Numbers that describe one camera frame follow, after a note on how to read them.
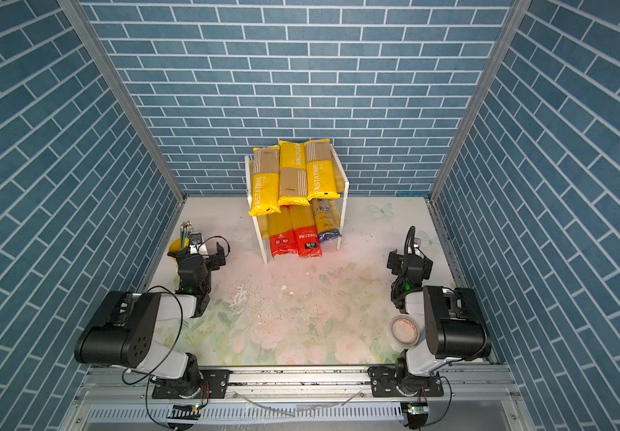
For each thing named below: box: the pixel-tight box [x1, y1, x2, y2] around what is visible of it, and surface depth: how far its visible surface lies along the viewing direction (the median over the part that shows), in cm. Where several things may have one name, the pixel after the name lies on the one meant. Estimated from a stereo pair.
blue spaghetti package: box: [310, 198, 342, 244], surface depth 91 cm
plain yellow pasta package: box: [277, 140, 311, 207], surface depth 80 cm
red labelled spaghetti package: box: [289, 204, 323, 258], surface depth 87 cm
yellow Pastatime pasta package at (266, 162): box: [248, 145, 282, 217], surface depth 78 cm
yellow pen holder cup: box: [168, 237, 190, 254], surface depth 93 cm
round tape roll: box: [389, 314, 426, 352], surface depth 85 cm
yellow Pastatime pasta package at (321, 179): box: [303, 139, 341, 202], surface depth 81 cm
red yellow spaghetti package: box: [266, 205, 298, 259], surface depth 87 cm
